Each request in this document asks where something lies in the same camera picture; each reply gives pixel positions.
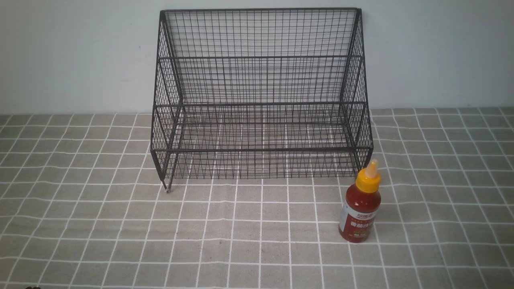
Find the red sauce bottle yellow cap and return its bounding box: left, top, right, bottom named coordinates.
left=339, top=159, right=381, bottom=243

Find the grey checked tablecloth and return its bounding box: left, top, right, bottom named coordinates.
left=0, top=107, right=514, bottom=289

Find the black wire mesh shelf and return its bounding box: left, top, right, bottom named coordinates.
left=150, top=7, right=374, bottom=191

